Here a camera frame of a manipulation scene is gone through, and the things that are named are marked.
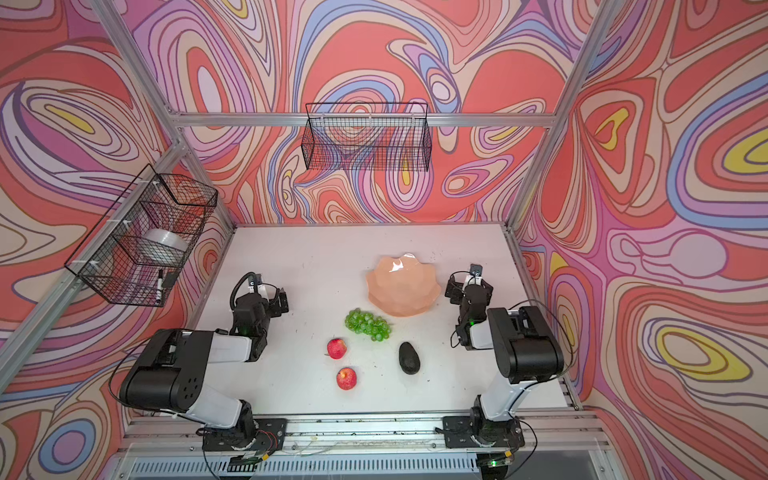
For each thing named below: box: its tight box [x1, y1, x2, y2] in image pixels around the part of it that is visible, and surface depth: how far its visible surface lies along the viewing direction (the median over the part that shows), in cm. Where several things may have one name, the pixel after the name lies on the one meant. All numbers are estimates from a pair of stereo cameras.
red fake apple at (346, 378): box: [336, 367, 357, 391], surface depth 80 cm
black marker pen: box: [156, 269, 164, 302], surface depth 74 cm
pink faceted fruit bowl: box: [366, 252, 441, 317], surface depth 102 cm
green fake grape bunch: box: [344, 308, 392, 342], surface depth 90 cm
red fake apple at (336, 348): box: [327, 338, 347, 359], surface depth 85 cm
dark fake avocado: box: [399, 342, 421, 375], surface depth 83 cm
